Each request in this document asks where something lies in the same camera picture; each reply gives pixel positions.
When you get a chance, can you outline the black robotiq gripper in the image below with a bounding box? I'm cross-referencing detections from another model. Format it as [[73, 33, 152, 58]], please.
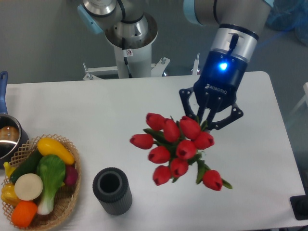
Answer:
[[179, 51, 247, 131]]

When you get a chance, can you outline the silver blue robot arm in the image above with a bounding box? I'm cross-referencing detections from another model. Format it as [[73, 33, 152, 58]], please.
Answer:
[[179, 0, 274, 131]]

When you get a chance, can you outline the orange fruit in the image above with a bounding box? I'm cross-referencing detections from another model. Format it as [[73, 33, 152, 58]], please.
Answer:
[[11, 201, 38, 228]]

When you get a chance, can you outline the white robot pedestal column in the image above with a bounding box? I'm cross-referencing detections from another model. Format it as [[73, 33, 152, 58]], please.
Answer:
[[113, 44, 152, 79]]

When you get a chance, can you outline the yellow bell pepper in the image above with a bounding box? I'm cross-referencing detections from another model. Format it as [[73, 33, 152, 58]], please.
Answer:
[[1, 183, 21, 207]]

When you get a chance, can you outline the white metal base frame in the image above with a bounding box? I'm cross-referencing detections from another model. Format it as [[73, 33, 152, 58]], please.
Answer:
[[82, 53, 201, 80]]

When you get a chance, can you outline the green cucumber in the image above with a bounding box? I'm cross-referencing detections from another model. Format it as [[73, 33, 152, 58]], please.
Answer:
[[10, 149, 43, 184]]

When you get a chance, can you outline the yellow banana tip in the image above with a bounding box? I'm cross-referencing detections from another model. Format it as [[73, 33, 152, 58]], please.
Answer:
[[3, 162, 16, 178]]

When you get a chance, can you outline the black device at edge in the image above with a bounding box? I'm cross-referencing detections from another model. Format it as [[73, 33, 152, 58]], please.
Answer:
[[290, 195, 308, 220]]

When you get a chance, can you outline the green bok choy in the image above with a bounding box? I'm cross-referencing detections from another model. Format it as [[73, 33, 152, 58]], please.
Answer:
[[37, 154, 65, 216]]

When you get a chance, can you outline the woven wicker basket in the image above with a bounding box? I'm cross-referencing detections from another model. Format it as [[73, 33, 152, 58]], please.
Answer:
[[0, 134, 82, 231]]

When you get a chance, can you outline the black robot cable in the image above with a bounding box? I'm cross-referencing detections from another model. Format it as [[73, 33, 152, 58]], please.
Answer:
[[121, 37, 133, 79]]

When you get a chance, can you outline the silver robot base joint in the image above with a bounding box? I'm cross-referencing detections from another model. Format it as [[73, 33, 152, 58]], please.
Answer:
[[77, 0, 158, 49]]

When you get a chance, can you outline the white round radish slice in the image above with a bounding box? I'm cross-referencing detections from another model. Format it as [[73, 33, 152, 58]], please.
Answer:
[[14, 173, 43, 201]]

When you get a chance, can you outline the red tulip bouquet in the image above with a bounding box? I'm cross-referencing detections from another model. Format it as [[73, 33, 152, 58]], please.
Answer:
[[129, 113, 232, 191]]

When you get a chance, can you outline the dark grey ribbed vase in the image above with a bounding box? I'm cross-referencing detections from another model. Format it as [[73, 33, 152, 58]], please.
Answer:
[[92, 167, 133, 216]]

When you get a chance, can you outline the purple red onion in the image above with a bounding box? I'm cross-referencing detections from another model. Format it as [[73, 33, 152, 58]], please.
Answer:
[[64, 166, 78, 186]]

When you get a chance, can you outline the yellow squash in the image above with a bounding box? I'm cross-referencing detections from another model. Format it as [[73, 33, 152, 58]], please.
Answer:
[[37, 137, 75, 166]]

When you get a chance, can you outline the blue handled steel saucepan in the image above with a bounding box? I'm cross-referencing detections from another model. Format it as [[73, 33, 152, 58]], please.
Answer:
[[0, 71, 28, 169]]

